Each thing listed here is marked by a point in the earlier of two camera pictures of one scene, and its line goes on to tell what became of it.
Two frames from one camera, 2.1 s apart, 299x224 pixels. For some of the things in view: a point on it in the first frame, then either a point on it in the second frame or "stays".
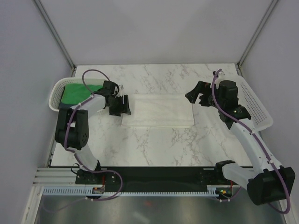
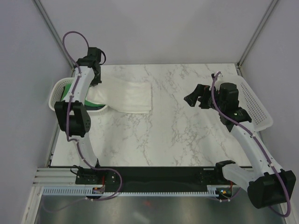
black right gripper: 202,87 stays
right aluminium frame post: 255,36 stays
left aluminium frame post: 56,36 stays
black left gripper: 123,108 -> 95,82
